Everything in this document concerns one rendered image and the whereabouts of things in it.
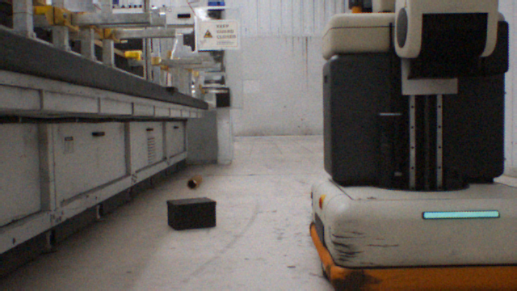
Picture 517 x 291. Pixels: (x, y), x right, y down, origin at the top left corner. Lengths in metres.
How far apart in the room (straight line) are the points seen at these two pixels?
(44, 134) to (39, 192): 0.22
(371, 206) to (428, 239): 0.16
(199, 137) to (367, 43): 4.51
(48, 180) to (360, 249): 1.24
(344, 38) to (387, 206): 0.56
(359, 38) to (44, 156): 1.22
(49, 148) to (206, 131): 4.03
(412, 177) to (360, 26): 0.48
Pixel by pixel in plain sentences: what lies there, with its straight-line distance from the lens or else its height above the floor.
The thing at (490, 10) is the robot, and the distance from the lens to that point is 1.45.
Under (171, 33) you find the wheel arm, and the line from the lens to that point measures 2.14.
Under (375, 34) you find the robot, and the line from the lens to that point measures 1.66.
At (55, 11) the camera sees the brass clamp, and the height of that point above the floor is 0.81.
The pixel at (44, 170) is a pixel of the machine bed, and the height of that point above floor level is 0.32.
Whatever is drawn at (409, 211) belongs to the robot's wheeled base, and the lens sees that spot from 1.35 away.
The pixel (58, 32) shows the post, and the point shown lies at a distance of 1.67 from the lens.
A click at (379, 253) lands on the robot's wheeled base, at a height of 0.16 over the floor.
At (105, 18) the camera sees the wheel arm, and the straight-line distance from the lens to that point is 1.68.
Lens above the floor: 0.49
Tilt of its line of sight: 3 degrees down
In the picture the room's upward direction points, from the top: 1 degrees counter-clockwise
